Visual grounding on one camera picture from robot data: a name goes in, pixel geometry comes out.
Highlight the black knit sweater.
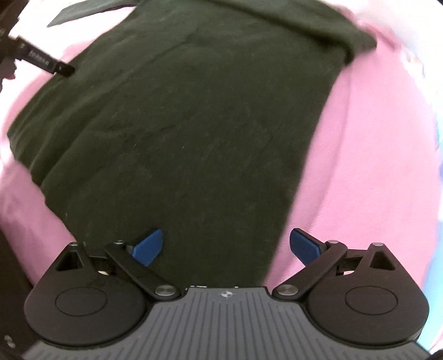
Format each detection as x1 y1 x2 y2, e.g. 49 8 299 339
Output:
7 1 376 288

